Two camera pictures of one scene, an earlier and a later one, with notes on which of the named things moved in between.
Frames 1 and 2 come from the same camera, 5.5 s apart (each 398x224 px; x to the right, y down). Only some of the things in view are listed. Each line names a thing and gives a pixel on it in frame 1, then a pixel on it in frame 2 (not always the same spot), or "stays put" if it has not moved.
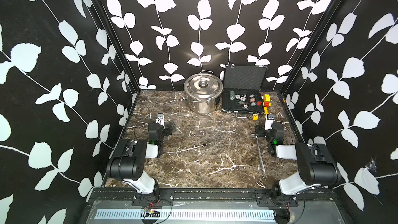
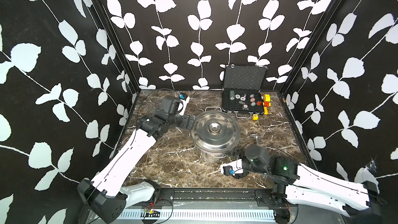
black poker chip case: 242,89 stays put
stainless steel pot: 202,91 → 214,156
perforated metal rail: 179,214 stays put
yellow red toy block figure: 266,103 stays put
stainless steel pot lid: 203,85 → 215,131
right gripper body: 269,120 → 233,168
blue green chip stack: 232,95 stays put
